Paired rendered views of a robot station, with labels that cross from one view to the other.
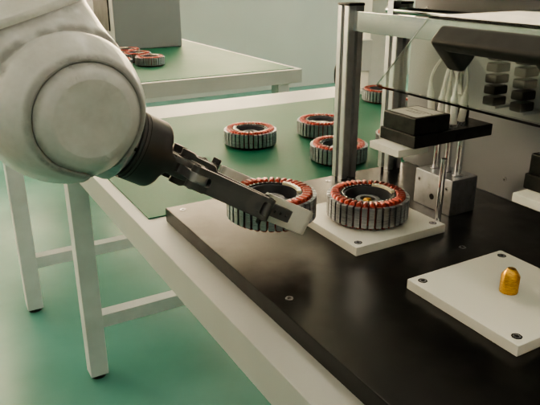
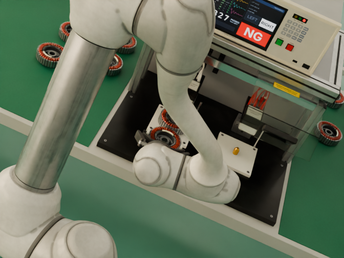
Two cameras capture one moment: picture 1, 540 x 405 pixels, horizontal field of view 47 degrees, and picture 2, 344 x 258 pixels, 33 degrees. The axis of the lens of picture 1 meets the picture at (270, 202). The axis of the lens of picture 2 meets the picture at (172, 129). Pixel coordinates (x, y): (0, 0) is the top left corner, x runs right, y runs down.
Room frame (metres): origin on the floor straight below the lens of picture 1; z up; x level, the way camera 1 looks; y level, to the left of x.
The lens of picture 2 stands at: (0.00, 1.21, 2.11)
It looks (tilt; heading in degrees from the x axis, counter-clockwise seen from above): 41 degrees down; 300
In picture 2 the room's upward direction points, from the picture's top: 24 degrees clockwise
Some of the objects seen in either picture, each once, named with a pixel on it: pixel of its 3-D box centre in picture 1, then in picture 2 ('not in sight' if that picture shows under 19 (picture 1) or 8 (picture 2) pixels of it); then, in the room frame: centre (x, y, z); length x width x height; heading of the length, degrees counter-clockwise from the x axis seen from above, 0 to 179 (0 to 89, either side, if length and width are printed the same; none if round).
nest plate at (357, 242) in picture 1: (366, 220); (172, 125); (0.79, -0.13, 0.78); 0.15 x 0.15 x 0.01; 30
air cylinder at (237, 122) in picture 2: not in sight; (243, 125); (0.65, -0.38, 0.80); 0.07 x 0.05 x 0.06; 30
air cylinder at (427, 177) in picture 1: (444, 188); not in sight; (0.86, -0.26, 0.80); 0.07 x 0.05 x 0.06; 30
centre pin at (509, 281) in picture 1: (509, 280); (236, 150); (0.58, -0.25, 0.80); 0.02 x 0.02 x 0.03
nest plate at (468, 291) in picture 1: (507, 296); (234, 154); (0.58, -0.25, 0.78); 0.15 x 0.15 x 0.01; 30
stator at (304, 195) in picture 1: (271, 202); (164, 141); (0.72, 0.00, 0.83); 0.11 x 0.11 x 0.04
